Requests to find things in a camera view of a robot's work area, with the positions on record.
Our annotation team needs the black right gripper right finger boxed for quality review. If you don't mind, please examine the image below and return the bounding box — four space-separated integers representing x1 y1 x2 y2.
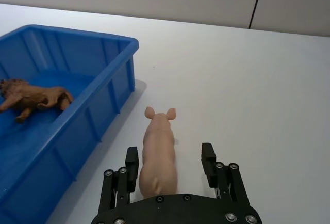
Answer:
200 142 251 205

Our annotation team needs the blue plastic bin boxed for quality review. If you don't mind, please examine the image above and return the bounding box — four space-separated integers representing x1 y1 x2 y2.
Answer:
0 24 140 224

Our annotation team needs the brown toy lion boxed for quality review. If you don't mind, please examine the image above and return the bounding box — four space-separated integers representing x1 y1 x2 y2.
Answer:
0 78 75 124

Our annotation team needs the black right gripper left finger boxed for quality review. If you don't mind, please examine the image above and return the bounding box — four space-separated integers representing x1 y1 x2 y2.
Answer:
98 146 140 215

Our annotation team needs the pink toy pig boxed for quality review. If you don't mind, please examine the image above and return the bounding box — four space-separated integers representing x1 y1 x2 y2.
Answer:
139 106 179 198

